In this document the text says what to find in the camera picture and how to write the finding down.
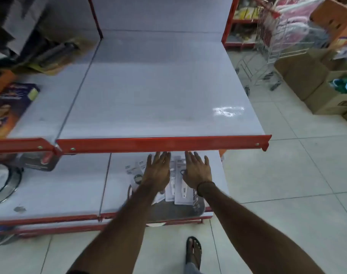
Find open cardboard box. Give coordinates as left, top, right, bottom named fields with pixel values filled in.
left=304, top=70, right=347, bottom=116

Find glass lid metal rim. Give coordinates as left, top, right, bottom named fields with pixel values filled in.
left=0, top=162, right=23, bottom=209

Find dark grey packaged goods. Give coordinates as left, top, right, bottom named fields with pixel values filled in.
left=0, top=0, right=50, bottom=69

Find white carded kitchen tool packet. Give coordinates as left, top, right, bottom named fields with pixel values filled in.
left=173, top=156, right=192, bottom=205
left=124, top=161, right=147, bottom=186
left=162, top=160, right=177, bottom=202

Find grey trouser leg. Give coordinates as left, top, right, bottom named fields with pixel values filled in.
left=185, top=262, right=204, bottom=274

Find dark grey round pan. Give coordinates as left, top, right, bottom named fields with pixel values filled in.
left=128, top=184, right=207, bottom=219

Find red background shelving unit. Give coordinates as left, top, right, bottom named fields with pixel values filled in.
left=227, top=0, right=267, bottom=50

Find orange brown cardboard box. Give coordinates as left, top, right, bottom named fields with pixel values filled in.
left=309, top=0, right=347, bottom=49

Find person's foot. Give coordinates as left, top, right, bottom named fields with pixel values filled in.
left=188, top=237, right=201, bottom=268

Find dark grey pan box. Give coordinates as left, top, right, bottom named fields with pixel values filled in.
left=17, top=152, right=60, bottom=172

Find black wristband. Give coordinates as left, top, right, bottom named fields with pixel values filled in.
left=197, top=181, right=216, bottom=197

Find large closed cardboard box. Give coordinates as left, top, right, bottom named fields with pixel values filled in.
left=274, top=49, right=337, bottom=102

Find person's left forearm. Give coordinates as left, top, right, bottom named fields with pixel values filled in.
left=66, top=184, right=162, bottom=274

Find metal wire shopping cart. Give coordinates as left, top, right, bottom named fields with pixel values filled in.
left=236, top=0, right=315, bottom=96

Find white shelf back panel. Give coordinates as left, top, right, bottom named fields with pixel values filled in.
left=90, top=0, right=234, bottom=34

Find black sandal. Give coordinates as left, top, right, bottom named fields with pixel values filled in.
left=185, top=236, right=203, bottom=271

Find red shelf upright post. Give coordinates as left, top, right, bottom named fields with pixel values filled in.
left=87, top=0, right=104, bottom=40
left=221, top=0, right=240, bottom=46

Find yellow carded tool packet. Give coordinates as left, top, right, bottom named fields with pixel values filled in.
left=13, top=39, right=83, bottom=76

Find pink packaged goods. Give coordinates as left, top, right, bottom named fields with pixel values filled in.
left=264, top=0, right=329, bottom=52

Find orange packet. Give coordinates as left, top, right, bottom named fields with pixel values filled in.
left=0, top=69, right=18, bottom=101

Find purple orange product box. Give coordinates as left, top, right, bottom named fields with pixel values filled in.
left=0, top=82, right=41, bottom=139

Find person's right hand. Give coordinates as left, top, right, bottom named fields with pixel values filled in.
left=181, top=151, right=213, bottom=195

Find person's left hand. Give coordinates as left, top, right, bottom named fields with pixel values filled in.
left=141, top=151, right=172, bottom=195

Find person's right forearm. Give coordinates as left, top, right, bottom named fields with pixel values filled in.
left=201, top=186, right=326, bottom=274

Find blue green plastic items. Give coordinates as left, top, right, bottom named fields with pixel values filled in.
left=330, top=77, right=347, bottom=96

